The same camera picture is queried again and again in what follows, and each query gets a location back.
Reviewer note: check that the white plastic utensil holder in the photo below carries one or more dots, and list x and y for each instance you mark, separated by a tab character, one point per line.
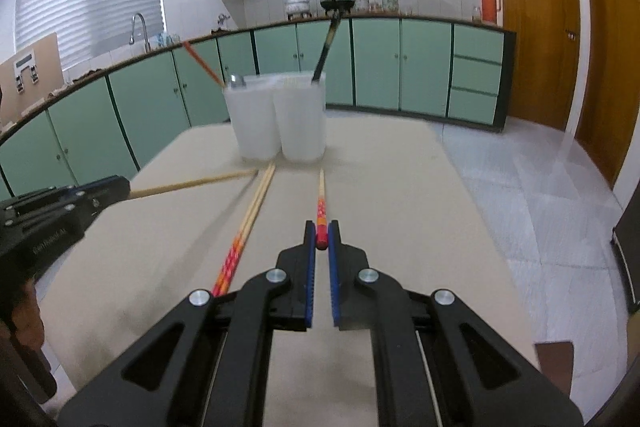
279	114

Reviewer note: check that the chrome sink faucet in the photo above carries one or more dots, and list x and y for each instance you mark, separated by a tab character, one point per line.
138	27

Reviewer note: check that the black wok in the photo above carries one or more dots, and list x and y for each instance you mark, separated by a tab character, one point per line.
337	7

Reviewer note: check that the black chopstick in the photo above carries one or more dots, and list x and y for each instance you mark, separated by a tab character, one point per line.
334	25

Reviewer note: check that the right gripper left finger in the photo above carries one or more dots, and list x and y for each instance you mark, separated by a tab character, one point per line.
205	363

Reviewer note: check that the person left hand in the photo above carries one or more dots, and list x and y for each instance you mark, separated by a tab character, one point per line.
26	318

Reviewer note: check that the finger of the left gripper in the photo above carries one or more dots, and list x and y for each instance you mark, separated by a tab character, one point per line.
45	199
90	199

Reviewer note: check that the brown wooden door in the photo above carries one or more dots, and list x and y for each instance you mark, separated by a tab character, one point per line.
611	103
546	58

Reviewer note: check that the black chair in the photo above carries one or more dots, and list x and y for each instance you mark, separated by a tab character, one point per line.
626	240

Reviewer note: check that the orange thermos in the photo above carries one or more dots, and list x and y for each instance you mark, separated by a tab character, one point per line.
490	10

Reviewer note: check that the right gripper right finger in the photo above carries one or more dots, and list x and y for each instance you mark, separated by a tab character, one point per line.
437	362

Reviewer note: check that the cardboard box with labels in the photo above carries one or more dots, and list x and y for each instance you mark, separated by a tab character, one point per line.
28	77

